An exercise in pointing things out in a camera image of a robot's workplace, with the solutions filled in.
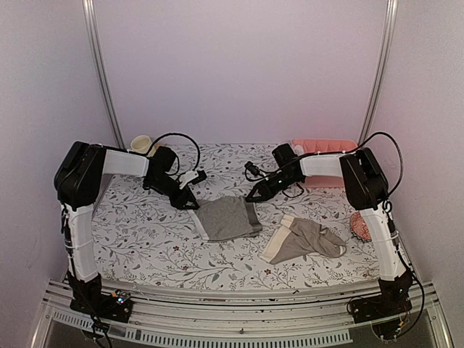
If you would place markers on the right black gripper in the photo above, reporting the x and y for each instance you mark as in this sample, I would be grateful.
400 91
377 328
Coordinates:
264 189

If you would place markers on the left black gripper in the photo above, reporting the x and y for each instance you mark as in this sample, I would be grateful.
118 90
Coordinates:
185 195

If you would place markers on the grey boxer briefs white trim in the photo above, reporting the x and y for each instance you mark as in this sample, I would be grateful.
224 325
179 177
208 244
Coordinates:
225 219

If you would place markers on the taupe underwear cream waistband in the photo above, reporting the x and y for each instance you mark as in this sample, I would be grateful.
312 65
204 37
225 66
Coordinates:
296 237

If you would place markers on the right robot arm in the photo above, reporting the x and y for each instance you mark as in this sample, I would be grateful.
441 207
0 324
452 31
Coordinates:
367 190

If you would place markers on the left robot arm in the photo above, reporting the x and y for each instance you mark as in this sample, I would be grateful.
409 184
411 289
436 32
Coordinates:
77 183

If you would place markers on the woven bamboo coaster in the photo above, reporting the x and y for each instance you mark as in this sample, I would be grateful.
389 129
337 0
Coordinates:
156 147

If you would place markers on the white item in tray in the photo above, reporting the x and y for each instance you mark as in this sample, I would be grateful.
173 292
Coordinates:
298 150

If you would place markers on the pink divided organizer tray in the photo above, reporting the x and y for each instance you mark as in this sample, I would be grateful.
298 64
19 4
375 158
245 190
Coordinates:
323 169

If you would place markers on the cream ceramic mug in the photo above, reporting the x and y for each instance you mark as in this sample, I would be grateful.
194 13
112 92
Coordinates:
141 144

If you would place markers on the red patterned bowl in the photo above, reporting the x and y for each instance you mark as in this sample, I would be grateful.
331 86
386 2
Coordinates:
359 227

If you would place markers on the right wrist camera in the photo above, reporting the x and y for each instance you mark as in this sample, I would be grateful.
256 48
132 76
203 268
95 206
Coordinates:
253 173

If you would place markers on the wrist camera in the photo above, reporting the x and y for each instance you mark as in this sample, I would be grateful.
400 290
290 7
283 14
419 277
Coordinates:
191 177
253 173

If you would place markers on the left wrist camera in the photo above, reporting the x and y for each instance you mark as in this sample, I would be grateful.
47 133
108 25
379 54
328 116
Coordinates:
191 177

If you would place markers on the front aluminium rail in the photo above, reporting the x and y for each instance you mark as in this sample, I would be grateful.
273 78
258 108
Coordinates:
313 317

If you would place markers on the left aluminium frame post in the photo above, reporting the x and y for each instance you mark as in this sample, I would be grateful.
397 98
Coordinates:
96 52

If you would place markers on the aluminium frame post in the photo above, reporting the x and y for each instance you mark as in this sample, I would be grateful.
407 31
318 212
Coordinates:
383 58
96 52

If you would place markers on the right aluminium frame post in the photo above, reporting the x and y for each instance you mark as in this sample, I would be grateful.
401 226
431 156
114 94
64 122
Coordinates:
383 58

